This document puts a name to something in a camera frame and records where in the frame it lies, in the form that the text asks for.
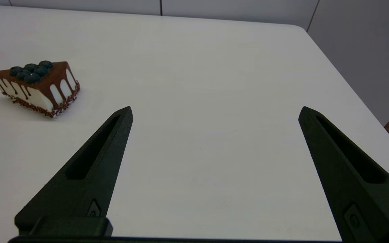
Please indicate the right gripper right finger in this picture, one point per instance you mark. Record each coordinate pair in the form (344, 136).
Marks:
(349, 179)

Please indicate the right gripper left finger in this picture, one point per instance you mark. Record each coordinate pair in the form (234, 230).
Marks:
(91, 179)

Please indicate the chocolate blueberry cake slice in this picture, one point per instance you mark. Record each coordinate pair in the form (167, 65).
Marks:
(42, 91)

